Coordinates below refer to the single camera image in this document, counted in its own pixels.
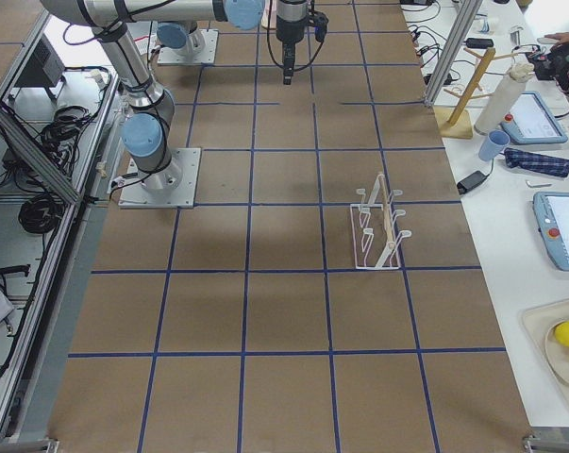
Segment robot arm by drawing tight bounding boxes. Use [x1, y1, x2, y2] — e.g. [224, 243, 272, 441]
[42, 1, 265, 181]
[157, 21, 206, 55]

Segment light blue cup on desk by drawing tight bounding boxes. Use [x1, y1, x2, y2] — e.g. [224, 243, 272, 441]
[477, 129, 510, 161]

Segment wooden mug tree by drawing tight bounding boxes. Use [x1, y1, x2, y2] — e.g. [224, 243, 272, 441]
[434, 46, 517, 140]

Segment white paper roll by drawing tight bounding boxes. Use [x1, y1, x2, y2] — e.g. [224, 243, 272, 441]
[474, 62, 534, 135]

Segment black power adapter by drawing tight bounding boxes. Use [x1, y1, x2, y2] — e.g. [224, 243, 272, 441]
[456, 171, 489, 195]

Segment grey control box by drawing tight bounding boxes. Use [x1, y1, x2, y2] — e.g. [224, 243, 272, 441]
[14, 35, 65, 89]

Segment blue plaid cloth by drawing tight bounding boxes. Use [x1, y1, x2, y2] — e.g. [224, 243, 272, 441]
[503, 148, 569, 178]

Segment upper teach pendant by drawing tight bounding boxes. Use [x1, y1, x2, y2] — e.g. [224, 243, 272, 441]
[500, 91, 568, 145]

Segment teach pendant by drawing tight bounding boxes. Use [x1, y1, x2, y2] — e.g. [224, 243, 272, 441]
[500, 91, 568, 145]
[532, 192, 569, 272]

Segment lower teach pendant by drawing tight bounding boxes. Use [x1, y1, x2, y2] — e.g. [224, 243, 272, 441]
[532, 192, 569, 272]

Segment beige tray with fruit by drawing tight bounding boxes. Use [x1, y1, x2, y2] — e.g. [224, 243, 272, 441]
[522, 299, 569, 407]

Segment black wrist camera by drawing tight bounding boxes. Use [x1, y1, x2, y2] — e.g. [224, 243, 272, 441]
[310, 10, 328, 43]

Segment aluminium frame post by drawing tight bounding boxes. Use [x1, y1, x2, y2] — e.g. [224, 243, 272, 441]
[424, 0, 482, 107]

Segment white wire cup rack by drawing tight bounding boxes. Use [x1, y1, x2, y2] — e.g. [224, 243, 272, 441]
[349, 173, 412, 271]

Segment black cable bundle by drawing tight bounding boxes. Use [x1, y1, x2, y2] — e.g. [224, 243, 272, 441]
[18, 193, 64, 235]

